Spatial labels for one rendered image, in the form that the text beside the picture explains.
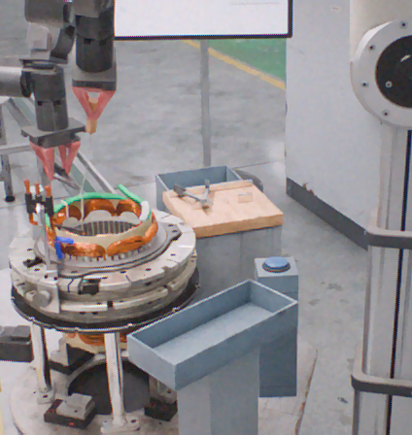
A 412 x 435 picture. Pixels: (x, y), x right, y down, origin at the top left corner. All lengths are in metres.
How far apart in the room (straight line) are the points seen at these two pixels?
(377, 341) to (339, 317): 2.02
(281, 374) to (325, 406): 1.33
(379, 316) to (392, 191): 0.20
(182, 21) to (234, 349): 1.34
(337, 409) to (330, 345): 0.40
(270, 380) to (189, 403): 0.28
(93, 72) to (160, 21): 1.13
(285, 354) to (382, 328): 0.25
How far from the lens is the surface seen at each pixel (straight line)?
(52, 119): 1.46
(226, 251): 1.57
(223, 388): 1.23
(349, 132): 3.83
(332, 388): 2.93
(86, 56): 1.23
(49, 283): 1.29
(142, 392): 1.56
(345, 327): 3.27
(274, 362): 1.50
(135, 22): 2.38
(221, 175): 1.84
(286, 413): 1.50
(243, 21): 2.34
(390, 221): 1.24
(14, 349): 1.69
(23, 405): 1.54
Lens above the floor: 1.68
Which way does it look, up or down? 23 degrees down
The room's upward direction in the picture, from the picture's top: 2 degrees counter-clockwise
